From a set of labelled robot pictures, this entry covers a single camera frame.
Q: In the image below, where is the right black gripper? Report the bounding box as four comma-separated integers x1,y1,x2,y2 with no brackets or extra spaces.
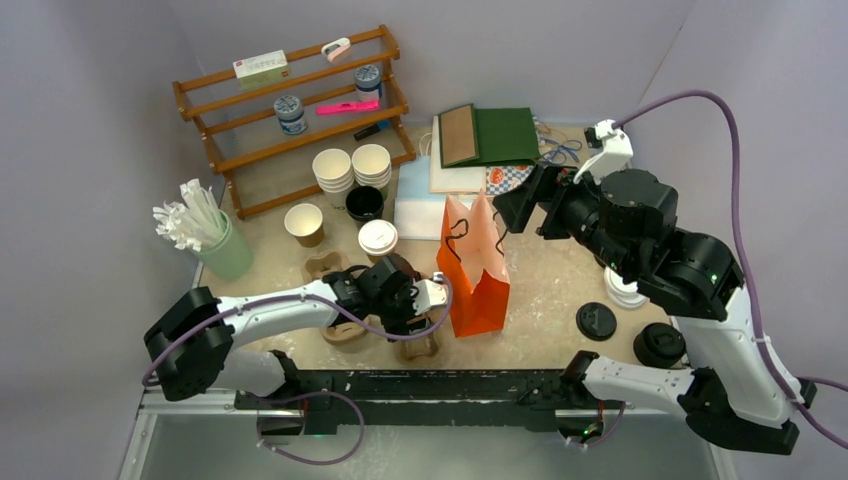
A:
495,162,639,279

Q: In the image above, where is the brown paper cup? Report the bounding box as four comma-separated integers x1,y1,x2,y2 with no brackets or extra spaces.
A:
366,249,393,264
284,203,325,248

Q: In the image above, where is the white cup lid picked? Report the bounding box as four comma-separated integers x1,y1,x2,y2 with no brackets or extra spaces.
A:
357,219,399,253

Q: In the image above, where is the single pulp cup carrier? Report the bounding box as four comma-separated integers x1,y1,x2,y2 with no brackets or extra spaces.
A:
393,330,443,365

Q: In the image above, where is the pulp cup carrier tray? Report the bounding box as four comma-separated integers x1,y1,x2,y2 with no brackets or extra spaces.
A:
301,250,382,346

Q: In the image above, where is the orange paper bag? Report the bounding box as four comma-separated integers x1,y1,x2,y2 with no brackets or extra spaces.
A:
436,192,511,338

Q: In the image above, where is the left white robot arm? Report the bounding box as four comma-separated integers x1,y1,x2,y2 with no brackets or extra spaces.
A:
143,254,450,409

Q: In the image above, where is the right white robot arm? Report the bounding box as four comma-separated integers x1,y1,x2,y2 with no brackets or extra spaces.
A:
493,167,816,455

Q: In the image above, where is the blue checkered paper bag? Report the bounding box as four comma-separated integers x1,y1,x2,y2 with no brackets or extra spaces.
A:
486,166,533,196

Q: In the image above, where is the green paper bag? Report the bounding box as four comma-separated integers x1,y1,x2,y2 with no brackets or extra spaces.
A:
436,104,540,168

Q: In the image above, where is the black paper cup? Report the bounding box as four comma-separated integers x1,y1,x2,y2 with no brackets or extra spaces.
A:
345,186,385,227

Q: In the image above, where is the right white cup stack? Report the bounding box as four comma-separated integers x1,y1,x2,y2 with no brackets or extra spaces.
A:
351,144,392,198

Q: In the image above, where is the white cup stack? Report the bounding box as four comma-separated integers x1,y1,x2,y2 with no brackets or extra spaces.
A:
351,144,392,198
312,148,354,210

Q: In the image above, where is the left white cup stack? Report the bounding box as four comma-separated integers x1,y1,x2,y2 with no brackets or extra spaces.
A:
312,148,354,210

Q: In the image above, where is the white cup lid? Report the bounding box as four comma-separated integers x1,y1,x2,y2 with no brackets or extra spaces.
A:
603,267,647,310

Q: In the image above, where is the black cup lid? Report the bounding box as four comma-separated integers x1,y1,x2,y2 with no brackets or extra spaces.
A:
575,302,618,341

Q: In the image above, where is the green straw holder cup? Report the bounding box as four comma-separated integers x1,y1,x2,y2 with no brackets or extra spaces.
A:
194,212,254,280

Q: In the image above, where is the black blue marker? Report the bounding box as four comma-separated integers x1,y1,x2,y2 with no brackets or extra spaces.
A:
353,120,391,141

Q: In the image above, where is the pink marker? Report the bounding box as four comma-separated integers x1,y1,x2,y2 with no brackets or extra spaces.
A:
315,99,381,116

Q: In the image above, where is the wooden shelf rack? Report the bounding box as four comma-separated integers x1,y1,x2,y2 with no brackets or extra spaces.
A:
172,25,417,219

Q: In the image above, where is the blue white jar right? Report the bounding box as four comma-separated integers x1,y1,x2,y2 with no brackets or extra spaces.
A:
353,64,383,102

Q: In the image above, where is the blue white jar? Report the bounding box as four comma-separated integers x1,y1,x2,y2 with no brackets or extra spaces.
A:
353,64,383,102
273,95,308,135

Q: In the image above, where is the black lid stack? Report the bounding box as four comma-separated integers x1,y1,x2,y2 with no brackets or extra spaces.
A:
633,322,686,369

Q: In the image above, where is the blue white jar left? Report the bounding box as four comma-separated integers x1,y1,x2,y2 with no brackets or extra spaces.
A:
273,95,308,135

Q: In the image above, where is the white pink clip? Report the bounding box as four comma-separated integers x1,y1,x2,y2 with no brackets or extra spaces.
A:
321,37,352,65

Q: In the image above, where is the white green box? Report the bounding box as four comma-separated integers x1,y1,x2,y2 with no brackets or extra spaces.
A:
232,50,290,91

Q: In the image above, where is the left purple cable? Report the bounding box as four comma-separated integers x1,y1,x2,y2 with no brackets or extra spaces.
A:
140,272,455,466

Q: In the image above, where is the purple cable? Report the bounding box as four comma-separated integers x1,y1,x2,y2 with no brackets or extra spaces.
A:
563,89,848,452
140,272,455,466

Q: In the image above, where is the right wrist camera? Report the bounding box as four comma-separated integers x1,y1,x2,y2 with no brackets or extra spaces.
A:
573,119,634,184

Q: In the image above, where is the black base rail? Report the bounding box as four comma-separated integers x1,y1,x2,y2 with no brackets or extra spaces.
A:
139,367,723,439

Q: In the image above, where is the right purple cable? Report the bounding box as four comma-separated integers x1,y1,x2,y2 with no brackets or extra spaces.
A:
563,89,848,452

